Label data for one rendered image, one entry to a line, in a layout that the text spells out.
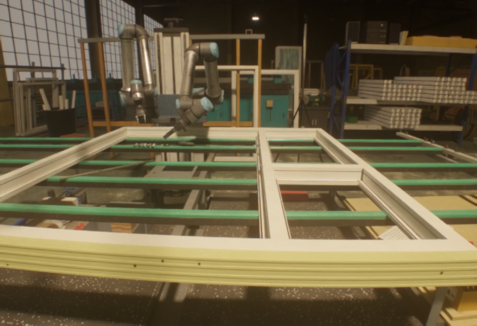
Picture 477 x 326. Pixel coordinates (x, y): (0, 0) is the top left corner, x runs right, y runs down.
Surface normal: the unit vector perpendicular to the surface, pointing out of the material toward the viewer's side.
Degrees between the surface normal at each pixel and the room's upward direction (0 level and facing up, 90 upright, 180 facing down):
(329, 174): 90
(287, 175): 90
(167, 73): 90
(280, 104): 90
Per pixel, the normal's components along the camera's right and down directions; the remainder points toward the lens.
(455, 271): -0.05, 0.25
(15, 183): 1.00, 0.01
